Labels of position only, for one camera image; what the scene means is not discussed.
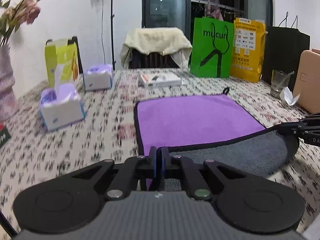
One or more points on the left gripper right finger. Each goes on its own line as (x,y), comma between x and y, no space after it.
(246,202)

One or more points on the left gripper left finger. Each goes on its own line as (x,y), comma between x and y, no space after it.
(73,200)

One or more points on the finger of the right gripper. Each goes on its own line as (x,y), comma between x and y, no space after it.
(291,128)

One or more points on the purple and grey towel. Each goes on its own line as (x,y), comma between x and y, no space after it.
(214,127)

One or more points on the crumpled white paper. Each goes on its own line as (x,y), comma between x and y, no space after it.
(287,97)

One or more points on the beige plastic case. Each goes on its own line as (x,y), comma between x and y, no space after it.
(308,81)

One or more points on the glass cup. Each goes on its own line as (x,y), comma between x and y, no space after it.
(279,81)

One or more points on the black paper bag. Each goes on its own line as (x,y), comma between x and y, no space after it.
(283,48)

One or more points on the red small box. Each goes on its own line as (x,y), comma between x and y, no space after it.
(4,135)

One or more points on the front tissue pack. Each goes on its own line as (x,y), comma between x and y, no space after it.
(60,105)

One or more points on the tissue pack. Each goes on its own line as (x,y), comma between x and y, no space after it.
(99,77)
(60,105)

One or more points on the yellow paper bag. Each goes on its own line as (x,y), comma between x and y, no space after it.
(248,49)

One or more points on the pink textured vase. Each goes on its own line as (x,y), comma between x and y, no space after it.
(8,104)

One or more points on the green paper shopping bag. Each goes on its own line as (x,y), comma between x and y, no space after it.
(212,48)

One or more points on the rear tissue pack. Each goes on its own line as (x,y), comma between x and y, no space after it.
(99,77)

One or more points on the flat white product box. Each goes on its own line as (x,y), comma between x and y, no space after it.
(159,80)

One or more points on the yellow-green carton box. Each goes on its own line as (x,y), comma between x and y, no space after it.
(61,52)

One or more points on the cream cloth on chair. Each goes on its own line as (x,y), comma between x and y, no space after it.
(164,41)

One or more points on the dark chair under cloth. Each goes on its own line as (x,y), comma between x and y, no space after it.
(153,60)

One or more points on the dark wooden slatted chair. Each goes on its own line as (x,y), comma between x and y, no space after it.
(75,40)

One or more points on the dark framed window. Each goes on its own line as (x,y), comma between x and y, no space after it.
(182,13)

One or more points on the dried pink roses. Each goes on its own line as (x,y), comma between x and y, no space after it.
(13,16)

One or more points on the studio light on stand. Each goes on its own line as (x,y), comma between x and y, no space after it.
(112,15)

